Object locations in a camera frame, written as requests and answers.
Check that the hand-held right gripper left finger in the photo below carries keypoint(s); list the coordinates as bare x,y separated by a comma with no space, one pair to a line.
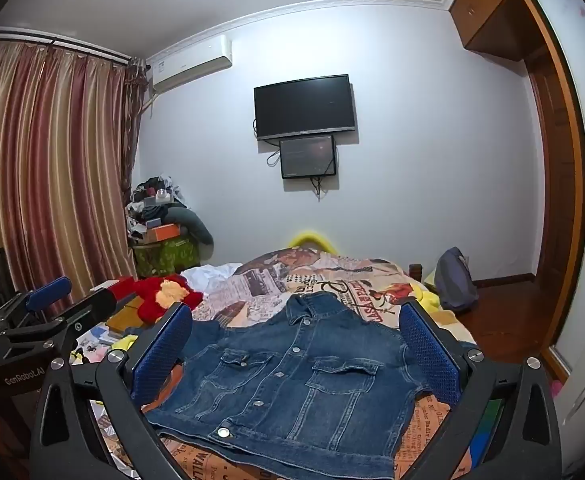
165,355

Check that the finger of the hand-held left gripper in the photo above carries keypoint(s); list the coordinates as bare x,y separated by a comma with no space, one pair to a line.
50,292
85,312

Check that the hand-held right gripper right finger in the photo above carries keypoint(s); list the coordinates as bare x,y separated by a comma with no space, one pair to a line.
430,355

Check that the blue denim jacket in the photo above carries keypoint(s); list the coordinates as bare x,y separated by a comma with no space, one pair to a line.
292,385

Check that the printed magazines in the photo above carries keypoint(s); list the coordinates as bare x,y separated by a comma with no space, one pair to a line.
95,342

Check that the yellow cloth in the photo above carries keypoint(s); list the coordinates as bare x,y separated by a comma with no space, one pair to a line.
125,344

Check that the yellow fleece blanket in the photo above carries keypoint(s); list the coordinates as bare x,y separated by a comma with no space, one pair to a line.
427,300

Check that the red plush toy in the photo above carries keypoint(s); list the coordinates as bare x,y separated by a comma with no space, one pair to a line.
147,300

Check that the grey backpack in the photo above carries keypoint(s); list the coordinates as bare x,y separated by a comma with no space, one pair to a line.
455,280

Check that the wooden bedpost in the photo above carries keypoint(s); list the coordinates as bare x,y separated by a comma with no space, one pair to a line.
415,270

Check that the white cloth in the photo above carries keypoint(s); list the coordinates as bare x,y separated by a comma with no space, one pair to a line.
212,275

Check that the green patterned box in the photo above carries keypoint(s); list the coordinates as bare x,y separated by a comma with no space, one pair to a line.
167,257

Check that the printed blanket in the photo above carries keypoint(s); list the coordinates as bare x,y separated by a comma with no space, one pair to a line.
352,285

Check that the orange box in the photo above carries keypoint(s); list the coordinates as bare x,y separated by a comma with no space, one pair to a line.
165,232

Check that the striped red curtain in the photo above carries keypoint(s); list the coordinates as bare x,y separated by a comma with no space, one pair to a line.
42,170

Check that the pile of clutter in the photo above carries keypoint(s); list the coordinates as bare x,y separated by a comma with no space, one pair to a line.
152,200

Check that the pink item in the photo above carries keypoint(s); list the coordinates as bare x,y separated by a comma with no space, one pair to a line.
556,390

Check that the curtain rod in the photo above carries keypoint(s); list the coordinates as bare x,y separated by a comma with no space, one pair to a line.
72,47

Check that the white air conditioner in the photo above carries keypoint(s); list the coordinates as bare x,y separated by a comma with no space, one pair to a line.
192,65

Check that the wooden overhead cabinet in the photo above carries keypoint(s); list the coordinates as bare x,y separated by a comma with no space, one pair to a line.
492,10

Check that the wooden door frame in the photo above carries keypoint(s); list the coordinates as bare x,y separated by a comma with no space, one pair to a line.
567,185

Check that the small black wall monitor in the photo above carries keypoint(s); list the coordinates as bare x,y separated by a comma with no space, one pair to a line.
307,156

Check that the black wall television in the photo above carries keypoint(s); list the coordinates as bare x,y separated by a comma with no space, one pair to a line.
305,106

